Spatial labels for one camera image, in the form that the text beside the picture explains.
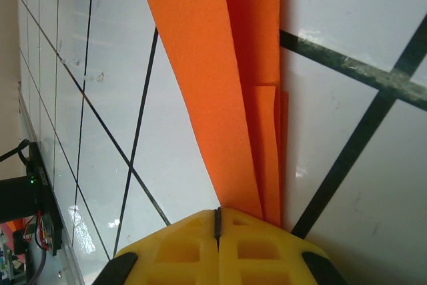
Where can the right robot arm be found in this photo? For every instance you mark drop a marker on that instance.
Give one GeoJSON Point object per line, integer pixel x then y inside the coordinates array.
{"type": "Point", "coordinates": [16, 198]}

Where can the orange square paper sheet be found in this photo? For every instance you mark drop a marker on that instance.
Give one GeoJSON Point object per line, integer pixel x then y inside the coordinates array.
{"type": "Point", "coordinates": [200, 64]}

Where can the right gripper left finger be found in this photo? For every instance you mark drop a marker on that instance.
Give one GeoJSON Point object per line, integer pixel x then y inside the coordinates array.
{"type": "Point", "coordinates": [166, 258]}

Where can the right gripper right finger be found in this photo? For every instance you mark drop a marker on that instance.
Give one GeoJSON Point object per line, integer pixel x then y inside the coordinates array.
{"type": "Point", "coordinates": [267, 261]}

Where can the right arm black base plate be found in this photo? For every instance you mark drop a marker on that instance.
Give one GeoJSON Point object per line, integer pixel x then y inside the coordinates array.
{"type": "Point", "coordinates": [45, 198]}

